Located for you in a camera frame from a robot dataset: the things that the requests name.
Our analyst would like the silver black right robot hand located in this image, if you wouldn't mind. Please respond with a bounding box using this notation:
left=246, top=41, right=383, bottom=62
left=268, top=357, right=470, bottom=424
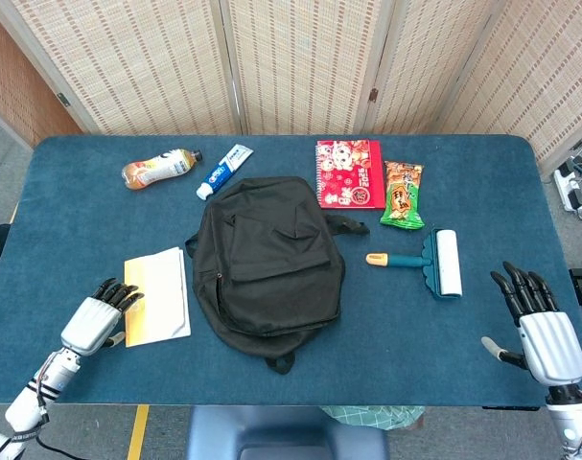
left=480, top=261, right=582, bottom=387

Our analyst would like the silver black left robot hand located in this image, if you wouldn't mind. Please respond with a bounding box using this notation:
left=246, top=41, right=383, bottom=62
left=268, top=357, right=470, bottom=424
left=59, top=277, right=146, bottom=357

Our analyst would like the white book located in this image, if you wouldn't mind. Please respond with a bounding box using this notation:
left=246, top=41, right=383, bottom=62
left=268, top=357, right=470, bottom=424
left=123, top=246, right=193, bottom=349

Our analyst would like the black backpack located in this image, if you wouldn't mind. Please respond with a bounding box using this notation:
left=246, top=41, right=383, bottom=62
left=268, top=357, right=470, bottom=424
left=184, top=175, right=371, bottom=376

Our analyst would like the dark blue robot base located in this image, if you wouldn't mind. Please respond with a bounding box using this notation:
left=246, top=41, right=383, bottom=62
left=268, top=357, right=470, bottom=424
left=187, top=405, right=391, bottom=460

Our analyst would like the blue felt table cover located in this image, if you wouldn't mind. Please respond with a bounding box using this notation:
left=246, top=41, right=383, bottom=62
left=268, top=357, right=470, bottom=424
left=0, top=134, right=582, bottom=408

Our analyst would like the teal lint roller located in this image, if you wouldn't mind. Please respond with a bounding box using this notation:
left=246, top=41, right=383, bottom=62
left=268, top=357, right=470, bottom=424
left=365, top=228, right=464, bottom=302

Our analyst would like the white power strip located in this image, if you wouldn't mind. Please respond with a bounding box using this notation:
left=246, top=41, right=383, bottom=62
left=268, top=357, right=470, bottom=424
left=552, top=160, right=582, bottom=213

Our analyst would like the orange drink bottle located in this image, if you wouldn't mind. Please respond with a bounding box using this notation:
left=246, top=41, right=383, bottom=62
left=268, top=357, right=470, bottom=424
left=121, top=148, right=203, bottom=192

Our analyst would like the green checked cloth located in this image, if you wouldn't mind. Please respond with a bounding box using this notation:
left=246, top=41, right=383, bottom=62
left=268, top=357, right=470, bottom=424
left=320, top=404, right=425, bottom=431

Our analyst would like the blue white toothpaste tube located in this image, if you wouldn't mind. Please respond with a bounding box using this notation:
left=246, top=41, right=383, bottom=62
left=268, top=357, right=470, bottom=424
left=196, top=143, right=254, bottom=201

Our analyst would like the green orange snack bag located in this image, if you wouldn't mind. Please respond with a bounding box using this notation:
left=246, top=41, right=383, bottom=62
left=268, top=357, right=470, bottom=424
left=379, top=160, right=425, bottom=231

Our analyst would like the red spiral notebook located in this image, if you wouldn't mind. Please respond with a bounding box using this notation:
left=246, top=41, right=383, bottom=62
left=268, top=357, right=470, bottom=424
left=314, top=139, right=386, bottom=211

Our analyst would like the woven folding screen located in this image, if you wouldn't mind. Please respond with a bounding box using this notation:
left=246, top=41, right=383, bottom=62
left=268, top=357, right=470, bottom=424
left=0, top=0, right=582, bottom=167

